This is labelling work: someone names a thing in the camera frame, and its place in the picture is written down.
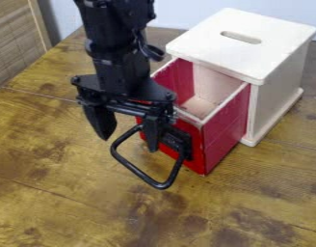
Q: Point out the white wooden box cabinet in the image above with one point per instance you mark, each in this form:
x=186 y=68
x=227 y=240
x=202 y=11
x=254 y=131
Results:
x=258 y=49

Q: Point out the black metal drawer handle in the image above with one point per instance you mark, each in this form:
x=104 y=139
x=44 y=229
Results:
x=178 y=140

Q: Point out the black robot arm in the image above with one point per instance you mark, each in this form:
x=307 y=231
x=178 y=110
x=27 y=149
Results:
x=115 y=23

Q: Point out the red wooden drawer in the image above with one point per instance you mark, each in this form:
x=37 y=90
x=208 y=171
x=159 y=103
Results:
x=212 y=110

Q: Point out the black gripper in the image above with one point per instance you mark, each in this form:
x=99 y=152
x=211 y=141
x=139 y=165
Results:
x=121 y=87

